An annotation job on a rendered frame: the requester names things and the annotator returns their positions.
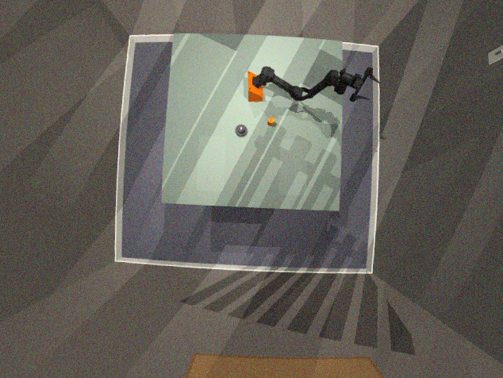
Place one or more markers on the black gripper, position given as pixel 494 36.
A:
pixel 368 72

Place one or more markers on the black round pedestal with silver shaft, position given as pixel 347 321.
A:
pixel 241 130

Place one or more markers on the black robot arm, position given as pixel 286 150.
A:
pixel 331 79

